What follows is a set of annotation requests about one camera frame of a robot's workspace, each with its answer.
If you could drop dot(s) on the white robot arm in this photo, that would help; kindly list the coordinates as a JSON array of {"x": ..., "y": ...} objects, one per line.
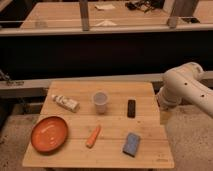
[{"x": 183, "y": 82}]

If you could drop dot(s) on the clear plastic cup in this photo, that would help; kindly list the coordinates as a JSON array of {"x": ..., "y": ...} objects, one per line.
[{"x": 100, "y": 101}]

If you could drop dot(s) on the black rectangular object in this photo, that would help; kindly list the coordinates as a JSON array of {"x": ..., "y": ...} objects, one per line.
[{"x": 131, "y": 108}]

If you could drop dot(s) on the white tube bottle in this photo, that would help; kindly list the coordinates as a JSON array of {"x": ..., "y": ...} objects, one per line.
[{"x": 65, "y": 102}]

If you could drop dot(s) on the blue sponge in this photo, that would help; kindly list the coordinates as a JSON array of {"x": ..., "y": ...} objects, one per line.
[{"x": 131, "y": 144}]

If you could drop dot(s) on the orange plate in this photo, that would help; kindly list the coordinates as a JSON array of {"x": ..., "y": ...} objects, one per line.
[{"x": 49, "y": 134}]

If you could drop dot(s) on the white paper sheet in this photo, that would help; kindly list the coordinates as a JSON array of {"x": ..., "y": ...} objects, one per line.
[{"x": 104, "y": 7}]

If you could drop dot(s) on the grey metal post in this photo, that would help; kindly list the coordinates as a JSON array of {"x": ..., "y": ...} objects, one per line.
[
  {"x": 84, "y": 13},
  {"x": 183, "y": 9}
]

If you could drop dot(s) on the grey metal post right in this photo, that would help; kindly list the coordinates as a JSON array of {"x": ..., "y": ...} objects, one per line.
[{"x": 183, "y": 9}]

